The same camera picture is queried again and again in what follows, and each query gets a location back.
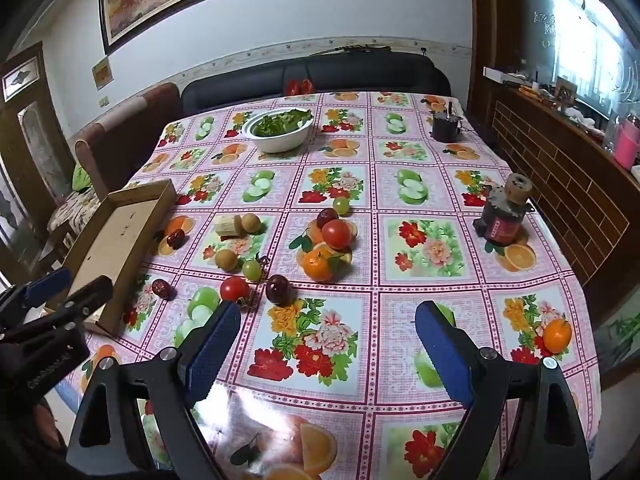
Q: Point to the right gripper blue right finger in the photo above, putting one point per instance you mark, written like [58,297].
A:
[547,441]

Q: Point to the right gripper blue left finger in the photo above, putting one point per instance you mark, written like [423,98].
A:
[108,439]

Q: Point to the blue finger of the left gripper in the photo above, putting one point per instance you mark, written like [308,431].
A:
[74,309]
[40,291]

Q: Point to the dark red jujube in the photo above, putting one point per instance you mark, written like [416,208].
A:
[162,289]

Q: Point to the dried red jujube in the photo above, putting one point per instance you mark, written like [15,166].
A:
[176,239]

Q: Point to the small orange mandarin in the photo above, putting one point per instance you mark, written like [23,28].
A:
[557,336]

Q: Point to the brown longan fruit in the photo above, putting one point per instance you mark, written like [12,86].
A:
[226,259]

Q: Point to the red tomato with stem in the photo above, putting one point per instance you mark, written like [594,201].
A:
[235,289]

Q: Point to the pale sugarcane piece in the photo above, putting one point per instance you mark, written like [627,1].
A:
[228,225]

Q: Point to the green tomato with stem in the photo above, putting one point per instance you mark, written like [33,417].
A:
[254,268]

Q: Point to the dark purple plum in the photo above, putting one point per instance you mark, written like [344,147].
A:
[278,290]

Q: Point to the orange mandarin with leaf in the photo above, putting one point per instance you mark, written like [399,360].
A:
[320,265]

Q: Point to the dark red plum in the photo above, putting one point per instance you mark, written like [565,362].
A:
[325,216]

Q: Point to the green grape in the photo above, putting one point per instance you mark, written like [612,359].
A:
[341,205]

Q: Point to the shallow cardboard box tray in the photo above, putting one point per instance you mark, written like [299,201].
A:
[114,243]

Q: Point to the floral patterned seat cover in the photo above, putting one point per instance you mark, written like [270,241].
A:
[76,211]

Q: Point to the green cushion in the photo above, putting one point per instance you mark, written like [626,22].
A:
[80,179]

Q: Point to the wooden glass panel door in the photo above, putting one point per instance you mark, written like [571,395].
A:
[36,163]

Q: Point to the brown fabric armchair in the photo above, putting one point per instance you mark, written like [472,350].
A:
[117,144]

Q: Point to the tan round longan fruit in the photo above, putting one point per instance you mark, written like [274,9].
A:
[251,223]

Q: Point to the floral fruit print tablecloth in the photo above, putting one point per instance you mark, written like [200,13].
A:
[337,385]

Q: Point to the white bowl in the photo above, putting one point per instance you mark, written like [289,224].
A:
[278,144]

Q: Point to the green leafy vegetables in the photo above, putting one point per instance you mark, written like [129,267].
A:
[280,123]

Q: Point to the red object on sofa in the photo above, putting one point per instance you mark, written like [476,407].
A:
[299,88]

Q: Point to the pink plastic container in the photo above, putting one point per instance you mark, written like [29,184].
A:
[627,147]

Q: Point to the black cup with utensils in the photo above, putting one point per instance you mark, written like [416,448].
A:
[446,126]

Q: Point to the wooden side cabinet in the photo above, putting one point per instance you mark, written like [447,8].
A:
[591,205]

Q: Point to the small yellow wall plaque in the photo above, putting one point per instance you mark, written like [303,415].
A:
[102,73]

